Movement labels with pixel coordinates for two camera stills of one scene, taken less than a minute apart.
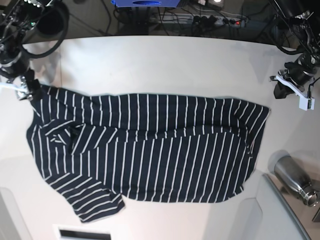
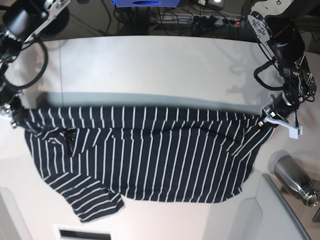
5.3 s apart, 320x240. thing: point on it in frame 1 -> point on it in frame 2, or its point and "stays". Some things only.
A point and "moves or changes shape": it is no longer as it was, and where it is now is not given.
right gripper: [301, 69] -> [282, 105]
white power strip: [197, 19] stays
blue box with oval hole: [146, 3] stays
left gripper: [17, 68] -> [10, 96]
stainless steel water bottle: [288, 170] stays
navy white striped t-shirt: [96, 150] moves or changes shape
